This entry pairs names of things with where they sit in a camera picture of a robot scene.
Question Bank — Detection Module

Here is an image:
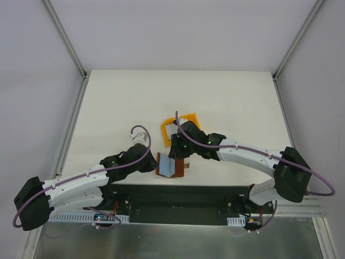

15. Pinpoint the brown leather card holder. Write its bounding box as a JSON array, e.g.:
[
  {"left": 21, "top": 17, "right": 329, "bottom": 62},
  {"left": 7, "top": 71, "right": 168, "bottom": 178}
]
[{"left": 155, "top": 152, "right": 190, "bottom": 179}]

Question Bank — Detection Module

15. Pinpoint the white cable duct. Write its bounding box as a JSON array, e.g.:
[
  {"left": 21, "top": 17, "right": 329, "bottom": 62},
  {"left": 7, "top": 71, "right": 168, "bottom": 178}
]
[
  {"left": 49, "top": 212, "right": 119, "bottom": 224},
  {"left": 226, "top": 216, "right": 246, "bottom": 227}
]

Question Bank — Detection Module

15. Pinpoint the yellow plastic bin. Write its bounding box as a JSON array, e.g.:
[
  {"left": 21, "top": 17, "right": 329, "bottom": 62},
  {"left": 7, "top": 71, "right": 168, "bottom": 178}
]
[{"left": 161, "top": 113, "right": 201, "bottom": 147}]

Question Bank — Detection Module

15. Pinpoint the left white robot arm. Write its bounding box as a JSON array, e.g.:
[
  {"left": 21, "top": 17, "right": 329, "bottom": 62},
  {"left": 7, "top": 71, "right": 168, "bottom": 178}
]
[{"left": 12, "top": 144, "right": 158, "bottom": 231}]

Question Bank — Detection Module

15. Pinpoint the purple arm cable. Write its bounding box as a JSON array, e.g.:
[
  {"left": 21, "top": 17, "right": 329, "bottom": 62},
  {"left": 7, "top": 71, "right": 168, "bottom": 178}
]
[
  {"left": 12, "top": 125, "right": 152, "bottom": 229},
  {"left": 175, "top": 110, "right": 336, "bottom": 196}
]

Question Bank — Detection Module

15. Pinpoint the right aluminium frame post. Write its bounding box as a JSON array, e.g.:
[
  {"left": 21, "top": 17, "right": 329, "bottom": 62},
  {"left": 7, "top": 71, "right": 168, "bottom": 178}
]
[{"left": 272, "top": 0, "right": 327, "bottom": 81}]

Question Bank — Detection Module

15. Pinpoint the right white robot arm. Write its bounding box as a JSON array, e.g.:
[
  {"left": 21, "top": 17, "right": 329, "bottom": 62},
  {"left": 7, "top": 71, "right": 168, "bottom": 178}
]
[{"left": 168, "top": 119, "right": 311, "bottom": 215}]

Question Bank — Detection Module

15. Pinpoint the left white cable duct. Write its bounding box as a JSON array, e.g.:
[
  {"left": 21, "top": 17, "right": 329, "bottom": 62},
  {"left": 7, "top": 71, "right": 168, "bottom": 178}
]
[{"left": 49, "top": 212, "right": 119, "bottom": 224}]

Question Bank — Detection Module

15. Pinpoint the right white cable duct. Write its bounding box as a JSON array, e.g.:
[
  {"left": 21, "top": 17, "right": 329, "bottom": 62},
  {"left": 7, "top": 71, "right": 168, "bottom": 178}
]
[{"left": 226, "top": 216, "right": 246, "bottom": 227}]

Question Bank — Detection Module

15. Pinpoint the left aluminium frame post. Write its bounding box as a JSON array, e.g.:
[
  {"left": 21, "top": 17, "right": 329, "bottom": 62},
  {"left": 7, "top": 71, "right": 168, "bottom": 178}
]
[{"left": 40, "top": 0, "right": 88, "bottom": 79}]

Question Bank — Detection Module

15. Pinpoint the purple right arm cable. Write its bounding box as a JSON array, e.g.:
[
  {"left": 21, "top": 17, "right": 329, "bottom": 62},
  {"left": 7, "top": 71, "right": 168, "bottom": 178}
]
[{"left": 175, "top": 110, "right": 336, "bottom": 196}]

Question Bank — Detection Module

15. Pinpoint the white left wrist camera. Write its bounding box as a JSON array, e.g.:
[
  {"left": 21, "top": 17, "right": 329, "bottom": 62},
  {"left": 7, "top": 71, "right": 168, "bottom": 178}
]
[{"left": 130, "top": 132, "right": 149, "bottom": 147}]

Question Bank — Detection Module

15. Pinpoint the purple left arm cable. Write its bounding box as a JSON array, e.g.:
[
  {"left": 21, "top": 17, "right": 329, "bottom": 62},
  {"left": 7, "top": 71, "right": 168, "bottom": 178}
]
[{"left": 12, "top": 125, "right": 152, "bottom": 229}]

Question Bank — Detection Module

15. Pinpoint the aluminium frame post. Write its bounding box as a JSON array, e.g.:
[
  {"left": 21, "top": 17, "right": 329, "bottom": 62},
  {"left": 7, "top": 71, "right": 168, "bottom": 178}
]
[
  {"left": 272, "top": 0, "right": 327, "bottom": 81},
  {"left": 40, "top": 0, "right": 88, "bottom": 79}
]

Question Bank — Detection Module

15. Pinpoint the aluminium front rail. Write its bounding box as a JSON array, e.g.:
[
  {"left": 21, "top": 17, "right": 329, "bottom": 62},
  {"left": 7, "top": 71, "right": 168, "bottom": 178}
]
[{"left": 34, "top": 196, "right": 327, "bottom": 217}]

